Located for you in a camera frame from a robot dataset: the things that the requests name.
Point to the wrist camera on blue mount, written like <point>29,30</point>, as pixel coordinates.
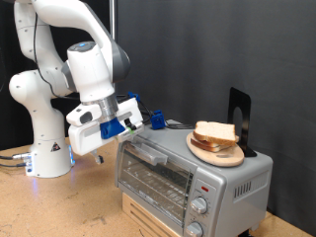
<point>112,130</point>

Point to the white bread slice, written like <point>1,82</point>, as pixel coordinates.
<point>205,146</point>
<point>215,131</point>

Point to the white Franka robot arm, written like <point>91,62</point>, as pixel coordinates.
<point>46,131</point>

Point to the silver toaster oven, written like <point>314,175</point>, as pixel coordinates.
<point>230,184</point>

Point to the black backdrop curtain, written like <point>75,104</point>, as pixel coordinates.
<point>5,125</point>

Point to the black metal bookend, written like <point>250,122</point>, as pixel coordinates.
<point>245,105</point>

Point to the dark grey backdrop panel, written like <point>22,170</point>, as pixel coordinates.
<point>214,49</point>

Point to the round wooden plate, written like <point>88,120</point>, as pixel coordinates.
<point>220,158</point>

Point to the vertical metal pole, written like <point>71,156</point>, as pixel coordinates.
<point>113,16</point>

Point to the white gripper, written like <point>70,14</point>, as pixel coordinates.
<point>82,138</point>

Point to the silver oven knob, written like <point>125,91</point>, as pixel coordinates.
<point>199,205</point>
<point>194,229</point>

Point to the metal spatula with blue block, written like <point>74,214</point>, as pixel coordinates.
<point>158,120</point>

